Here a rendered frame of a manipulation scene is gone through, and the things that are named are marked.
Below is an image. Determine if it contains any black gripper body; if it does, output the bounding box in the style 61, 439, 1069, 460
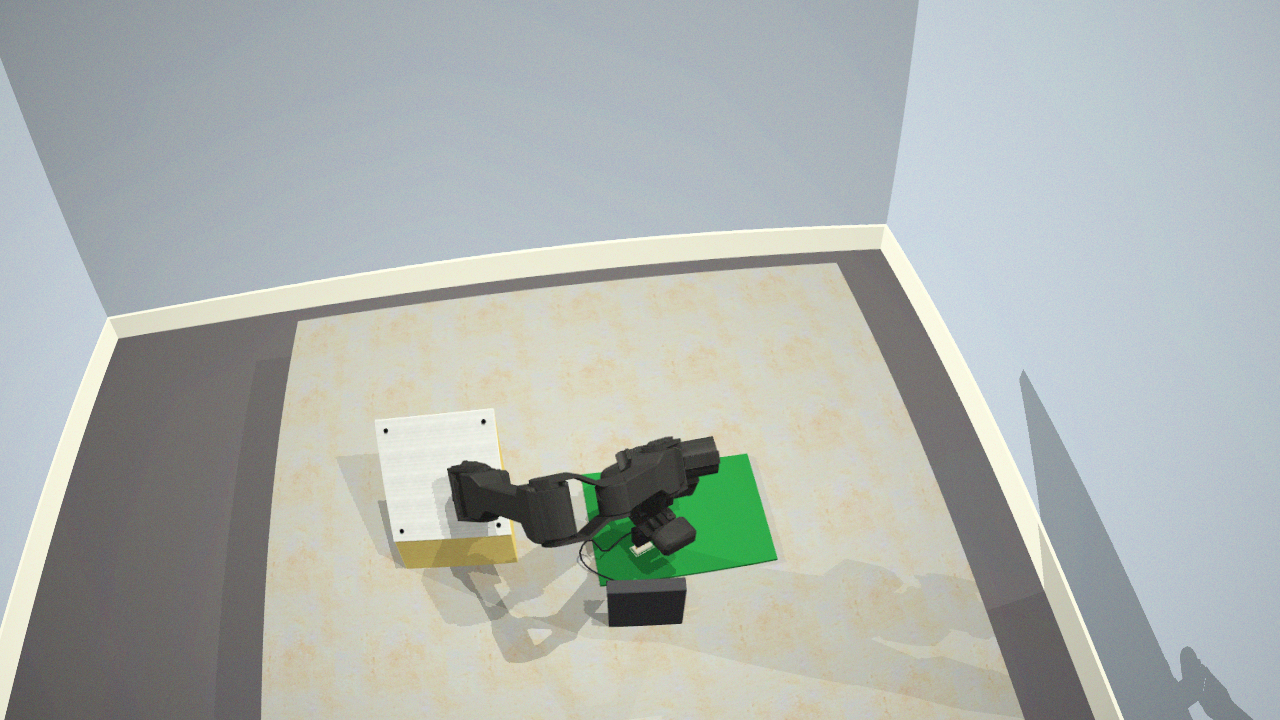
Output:
600, 462, 698, 556

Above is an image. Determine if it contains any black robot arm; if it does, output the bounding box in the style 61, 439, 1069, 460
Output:
447, 436, 721, 548

